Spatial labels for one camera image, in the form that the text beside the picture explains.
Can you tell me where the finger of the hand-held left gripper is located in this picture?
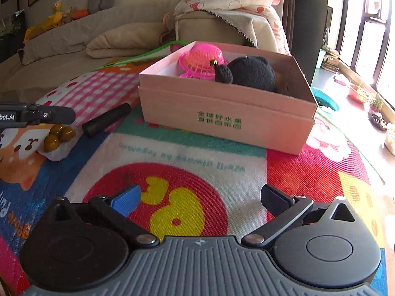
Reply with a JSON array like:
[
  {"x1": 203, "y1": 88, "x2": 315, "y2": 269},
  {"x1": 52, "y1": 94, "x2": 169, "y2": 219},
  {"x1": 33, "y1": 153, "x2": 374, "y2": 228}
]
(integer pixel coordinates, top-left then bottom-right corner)
[{"x1": 18, "y1": 103, "x2": 76, "y2": 127}]

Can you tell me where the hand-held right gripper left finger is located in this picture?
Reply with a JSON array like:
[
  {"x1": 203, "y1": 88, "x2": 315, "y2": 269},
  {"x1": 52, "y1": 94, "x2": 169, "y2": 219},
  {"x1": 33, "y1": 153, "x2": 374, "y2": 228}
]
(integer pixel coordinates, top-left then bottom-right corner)
[{"x1": 40, "y1": 184, "x2": 160, "y2": 249}]

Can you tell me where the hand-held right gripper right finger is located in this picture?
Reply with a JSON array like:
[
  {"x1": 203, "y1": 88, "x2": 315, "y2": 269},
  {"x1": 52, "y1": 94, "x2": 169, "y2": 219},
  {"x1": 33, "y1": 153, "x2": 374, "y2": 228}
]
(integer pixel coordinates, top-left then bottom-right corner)
[{"x1": 241, "y1": 183, "x2": 369, "y2": 249}]

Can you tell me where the pink cardboard box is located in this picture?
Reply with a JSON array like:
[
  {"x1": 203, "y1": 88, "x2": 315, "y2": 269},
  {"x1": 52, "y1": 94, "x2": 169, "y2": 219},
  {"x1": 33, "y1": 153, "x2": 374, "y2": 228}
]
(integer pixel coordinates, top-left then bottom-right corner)
[{"x1": 138, "y1": 40, "x2": 318, "y2": 155}]

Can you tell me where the black plush toy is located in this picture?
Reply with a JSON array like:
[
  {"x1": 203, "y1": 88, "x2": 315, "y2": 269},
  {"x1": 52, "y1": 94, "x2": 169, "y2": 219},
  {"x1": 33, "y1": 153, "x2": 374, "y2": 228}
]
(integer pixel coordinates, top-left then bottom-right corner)
[{"x1": 213, "y1": 55, "x2": 277, "y2": 93}]

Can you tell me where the pink plastic basket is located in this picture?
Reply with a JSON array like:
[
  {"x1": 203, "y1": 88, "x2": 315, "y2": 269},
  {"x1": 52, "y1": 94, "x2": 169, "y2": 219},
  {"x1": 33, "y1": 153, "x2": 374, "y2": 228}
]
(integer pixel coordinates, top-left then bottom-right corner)
[{"x1": 178, "y1": 43, "x2": 228, "y2": 82}]

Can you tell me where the packet of brown balls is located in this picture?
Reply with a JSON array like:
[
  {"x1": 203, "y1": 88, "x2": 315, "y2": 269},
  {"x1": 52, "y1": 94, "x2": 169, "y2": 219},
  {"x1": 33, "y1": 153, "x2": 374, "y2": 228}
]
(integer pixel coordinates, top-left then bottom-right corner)
[{"x1": 36, "y1": 124, "x2": 81, "y2": 162}]

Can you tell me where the beige sofa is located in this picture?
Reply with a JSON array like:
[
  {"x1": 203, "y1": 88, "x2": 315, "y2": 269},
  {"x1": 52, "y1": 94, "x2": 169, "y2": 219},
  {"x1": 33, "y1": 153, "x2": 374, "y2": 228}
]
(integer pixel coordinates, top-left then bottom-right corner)
[{"x1": 0, "y1": 4, "x2": 286, "y2": 111}]

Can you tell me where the pink checkered pillow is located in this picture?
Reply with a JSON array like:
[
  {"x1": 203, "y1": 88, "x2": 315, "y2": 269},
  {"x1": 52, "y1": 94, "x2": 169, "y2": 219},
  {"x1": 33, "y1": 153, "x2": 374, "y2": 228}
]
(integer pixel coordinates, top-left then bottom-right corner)
[{"x1": 33, "y1": 67, "x2": 143, "y2": 128}]

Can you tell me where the black cylindrical tube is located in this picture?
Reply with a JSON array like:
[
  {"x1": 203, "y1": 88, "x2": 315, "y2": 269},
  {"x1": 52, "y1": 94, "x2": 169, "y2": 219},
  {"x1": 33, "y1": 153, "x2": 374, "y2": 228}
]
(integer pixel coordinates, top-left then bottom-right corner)
[{"x1": 82, "y1": 103, "x2": 132, "y2": 138}]

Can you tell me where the dark screen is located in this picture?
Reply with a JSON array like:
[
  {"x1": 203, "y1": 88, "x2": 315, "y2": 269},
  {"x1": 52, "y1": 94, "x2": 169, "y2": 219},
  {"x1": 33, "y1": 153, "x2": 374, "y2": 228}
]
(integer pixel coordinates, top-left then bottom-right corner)
[{"x1": 0, "y1": 9, "x2": 27, "y2": 65}]

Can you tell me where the colourful printed play mat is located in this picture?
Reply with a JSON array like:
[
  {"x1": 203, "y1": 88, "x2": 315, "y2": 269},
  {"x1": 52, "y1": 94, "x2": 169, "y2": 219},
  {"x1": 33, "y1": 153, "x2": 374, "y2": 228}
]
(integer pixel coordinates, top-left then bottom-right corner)
[{"x1": 0, "y1": 39, "x2": 388, "y2": 296}]

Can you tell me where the yellow duck plush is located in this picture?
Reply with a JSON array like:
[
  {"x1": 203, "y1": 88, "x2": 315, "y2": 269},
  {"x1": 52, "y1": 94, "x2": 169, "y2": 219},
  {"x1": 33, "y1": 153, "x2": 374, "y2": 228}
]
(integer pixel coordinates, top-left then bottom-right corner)
[{"x1": 23, "y1": 1, "x2": 64, "y2": 43}]

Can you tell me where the brown plush toy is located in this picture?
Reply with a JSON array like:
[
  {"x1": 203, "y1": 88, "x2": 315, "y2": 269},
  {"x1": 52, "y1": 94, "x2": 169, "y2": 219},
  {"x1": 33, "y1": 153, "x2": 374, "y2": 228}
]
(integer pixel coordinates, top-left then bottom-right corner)
[{"x1": 61, "y1": 7, "x2": 78, "y2": 23}]

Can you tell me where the beige folded blanket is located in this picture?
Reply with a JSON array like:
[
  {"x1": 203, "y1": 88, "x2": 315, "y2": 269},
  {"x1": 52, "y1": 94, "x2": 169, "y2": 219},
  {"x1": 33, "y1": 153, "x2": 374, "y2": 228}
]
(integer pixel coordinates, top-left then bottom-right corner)
[{"x1": 86, "y1": 21, "x2": 175, "y2": 60}]

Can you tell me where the teal plastic object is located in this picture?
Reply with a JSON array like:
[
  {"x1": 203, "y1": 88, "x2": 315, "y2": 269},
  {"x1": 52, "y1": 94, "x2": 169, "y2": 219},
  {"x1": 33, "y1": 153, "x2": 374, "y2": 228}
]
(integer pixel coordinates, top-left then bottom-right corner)
[{"x1": 309, "y1": 87, "x2": 340, "y2": 112}]

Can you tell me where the black dish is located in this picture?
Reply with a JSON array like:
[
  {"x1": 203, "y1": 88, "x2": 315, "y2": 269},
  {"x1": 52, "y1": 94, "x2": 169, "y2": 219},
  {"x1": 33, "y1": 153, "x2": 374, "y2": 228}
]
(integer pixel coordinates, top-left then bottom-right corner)
[{"x1": 368, "y1": 113, "x2": 388, "y2": 131}]

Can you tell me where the white plant pot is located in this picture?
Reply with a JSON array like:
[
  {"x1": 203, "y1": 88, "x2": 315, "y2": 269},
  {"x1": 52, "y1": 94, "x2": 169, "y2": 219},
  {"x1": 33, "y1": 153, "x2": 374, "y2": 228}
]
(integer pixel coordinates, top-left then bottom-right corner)
[{"x1": 383, "y1": 123, "x2": 395, "y2": 157}]

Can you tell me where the red plant pot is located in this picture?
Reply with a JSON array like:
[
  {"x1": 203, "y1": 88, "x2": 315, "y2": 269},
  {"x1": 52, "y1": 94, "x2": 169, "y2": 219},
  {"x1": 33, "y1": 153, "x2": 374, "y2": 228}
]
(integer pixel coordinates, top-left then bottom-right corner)
[{"x1": 348, "y1": 83, "x2": 370, "y2": 104}]

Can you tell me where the small green potted plant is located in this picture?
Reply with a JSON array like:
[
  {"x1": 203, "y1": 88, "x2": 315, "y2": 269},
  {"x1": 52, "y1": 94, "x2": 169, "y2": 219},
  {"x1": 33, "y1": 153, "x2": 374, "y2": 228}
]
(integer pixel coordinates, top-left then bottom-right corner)
[{"x1": 368, "y1": 92, "x2": 385, "y2": 113}]

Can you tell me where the grey fringed cloth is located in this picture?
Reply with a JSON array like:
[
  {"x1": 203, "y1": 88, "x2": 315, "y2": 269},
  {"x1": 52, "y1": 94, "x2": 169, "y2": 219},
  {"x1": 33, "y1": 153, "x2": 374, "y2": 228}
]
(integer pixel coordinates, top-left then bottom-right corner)
[{"x1": 202, "y1": 8, "x2": 260, "y2": 47}]

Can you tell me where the dark curtain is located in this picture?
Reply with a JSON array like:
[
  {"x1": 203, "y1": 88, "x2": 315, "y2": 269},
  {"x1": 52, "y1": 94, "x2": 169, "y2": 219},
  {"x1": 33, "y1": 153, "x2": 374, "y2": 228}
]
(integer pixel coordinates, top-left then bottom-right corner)
[{"x1": 281, "y1": 0, "x2": 331, "y2": 70}]

